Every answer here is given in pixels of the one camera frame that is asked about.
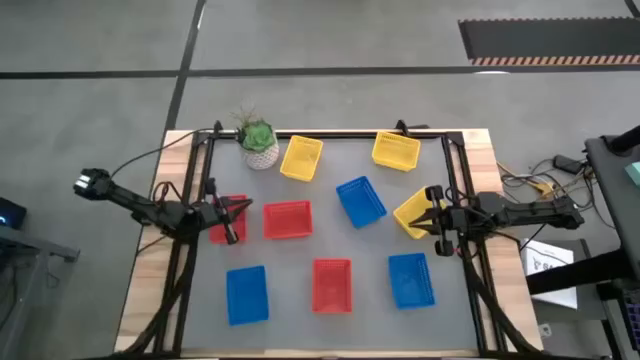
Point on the black device with blue light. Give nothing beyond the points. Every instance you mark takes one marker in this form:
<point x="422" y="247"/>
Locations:
<point x="10" y="214"/>

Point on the black hazard-striped floor mat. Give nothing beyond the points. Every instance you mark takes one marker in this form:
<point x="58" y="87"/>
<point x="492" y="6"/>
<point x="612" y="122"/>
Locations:
<point x="550" y="40"/>

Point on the teal object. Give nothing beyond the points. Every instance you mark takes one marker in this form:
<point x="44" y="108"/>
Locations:
<point x="633" y="173"/>

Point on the red plastic mesh basket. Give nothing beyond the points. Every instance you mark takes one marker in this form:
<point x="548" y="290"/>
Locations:
<point x="217" y="237"/>
<point x="288" y="220"/>
<point x="332" y="286"/>

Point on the yellow plug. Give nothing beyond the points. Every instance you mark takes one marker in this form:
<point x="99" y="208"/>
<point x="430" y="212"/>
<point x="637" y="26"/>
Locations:
<point x="543" y="189"/>

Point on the grey table mat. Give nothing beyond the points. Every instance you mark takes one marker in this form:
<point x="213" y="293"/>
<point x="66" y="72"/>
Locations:
<point x="320" y="245"/>

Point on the green succulent in patterned pot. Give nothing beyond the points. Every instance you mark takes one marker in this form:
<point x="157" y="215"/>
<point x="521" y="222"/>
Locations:
<point x="261" y="155"/>

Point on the grey metal desk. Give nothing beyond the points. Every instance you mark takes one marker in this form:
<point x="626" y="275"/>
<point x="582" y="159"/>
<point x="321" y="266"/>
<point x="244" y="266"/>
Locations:
<point x="40" y="247"/>

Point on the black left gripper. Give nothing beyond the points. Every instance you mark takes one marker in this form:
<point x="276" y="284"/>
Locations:
<point x="210" y="215"/>

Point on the white cardboard box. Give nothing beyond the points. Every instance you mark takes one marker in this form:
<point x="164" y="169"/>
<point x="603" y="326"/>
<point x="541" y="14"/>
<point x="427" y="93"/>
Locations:
<point x="547" y="280"/>

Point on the blue plastic mesh basket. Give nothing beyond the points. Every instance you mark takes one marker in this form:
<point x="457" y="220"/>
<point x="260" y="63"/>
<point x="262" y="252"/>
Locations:
<point x="361" y="202"/>
<point x="247" y="295"/>
<point x="411" y="281"/>

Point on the small white outlet box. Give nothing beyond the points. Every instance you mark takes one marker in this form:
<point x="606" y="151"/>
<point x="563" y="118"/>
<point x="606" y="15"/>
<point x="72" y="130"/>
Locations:
<point x="545" y="330"/>

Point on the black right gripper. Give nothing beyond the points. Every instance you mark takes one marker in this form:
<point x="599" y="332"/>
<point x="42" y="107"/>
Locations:
<point x="452" y="221"/>

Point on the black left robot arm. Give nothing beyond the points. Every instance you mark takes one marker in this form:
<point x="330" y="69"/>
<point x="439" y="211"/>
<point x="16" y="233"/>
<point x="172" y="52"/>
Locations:
<point x="150" y="210"/>

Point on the black desk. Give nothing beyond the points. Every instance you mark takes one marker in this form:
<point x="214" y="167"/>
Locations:
<point x="612" y="200"/>

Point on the black power adapter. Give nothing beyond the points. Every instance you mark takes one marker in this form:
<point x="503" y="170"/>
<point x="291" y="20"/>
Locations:
<point x="567" y="163"/>

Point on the purple-lit keyboard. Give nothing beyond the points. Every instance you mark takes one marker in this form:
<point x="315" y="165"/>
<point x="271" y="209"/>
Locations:
<point x="633" y="315"/>

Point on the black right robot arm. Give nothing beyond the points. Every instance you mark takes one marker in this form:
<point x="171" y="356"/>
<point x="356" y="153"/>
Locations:
<point x="525" y="212"/>

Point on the black aluminium rig frame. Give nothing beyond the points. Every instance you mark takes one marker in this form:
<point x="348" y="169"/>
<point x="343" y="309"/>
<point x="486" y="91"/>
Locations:
<point x="350" y="134"/>

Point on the yellow plastic mesh basket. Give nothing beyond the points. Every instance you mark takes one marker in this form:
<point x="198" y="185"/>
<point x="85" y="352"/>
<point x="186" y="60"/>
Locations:
<point x="396" y="150"/>
<point x="415" y="202"/>
<point x="301" y="157"/>

